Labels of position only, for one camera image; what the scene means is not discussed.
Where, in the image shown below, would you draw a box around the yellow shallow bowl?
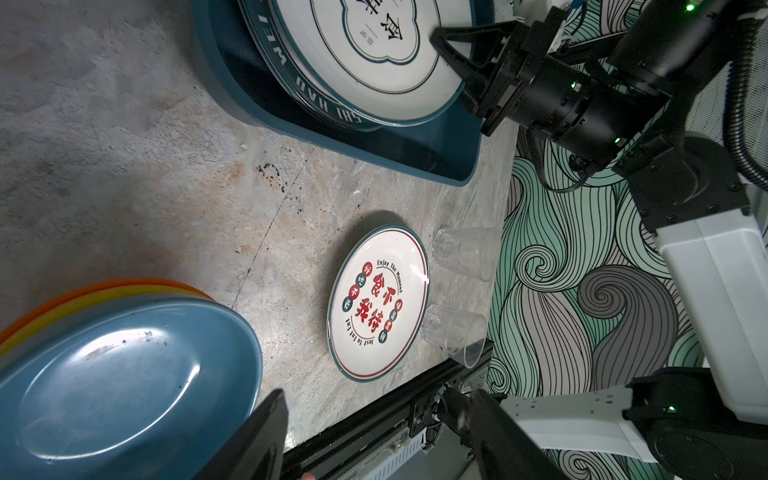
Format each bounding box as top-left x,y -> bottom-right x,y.
1,286 -> 207,359

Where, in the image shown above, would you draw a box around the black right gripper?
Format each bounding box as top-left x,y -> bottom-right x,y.
430,7 -> 636,173

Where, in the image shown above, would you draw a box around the teal plastic bin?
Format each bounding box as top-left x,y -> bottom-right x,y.
189,1 -> 481,186

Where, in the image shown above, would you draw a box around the blue shallow bowl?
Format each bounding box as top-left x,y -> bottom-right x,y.
1,298 -> 263,479

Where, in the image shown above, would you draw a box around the clear plastic cup far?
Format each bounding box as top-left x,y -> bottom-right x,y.
432,228 -> 502,282

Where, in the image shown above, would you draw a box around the clear plastic cup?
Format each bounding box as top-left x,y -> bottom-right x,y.
432,228 -> 502,282
421,304 -> 488,369

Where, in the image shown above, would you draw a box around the clear plastic cup near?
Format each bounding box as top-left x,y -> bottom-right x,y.
421,304 -> 488,369

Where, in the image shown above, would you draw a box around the white plate red green circles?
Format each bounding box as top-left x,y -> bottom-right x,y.
326,224 -> 430,382

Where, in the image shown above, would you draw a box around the orange shallow bowl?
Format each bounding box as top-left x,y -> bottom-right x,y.
1,277 -> 213,343

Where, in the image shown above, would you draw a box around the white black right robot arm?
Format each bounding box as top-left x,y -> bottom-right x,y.
431,1 -> 767,479

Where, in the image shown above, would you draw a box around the white plate dark green rim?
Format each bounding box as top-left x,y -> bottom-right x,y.
236,0 -> 385,134

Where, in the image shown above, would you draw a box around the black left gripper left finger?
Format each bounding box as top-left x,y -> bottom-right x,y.
194,389 -> 288,480

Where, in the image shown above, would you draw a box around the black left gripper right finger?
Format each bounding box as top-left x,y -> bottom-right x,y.
467,390 -> 566,480

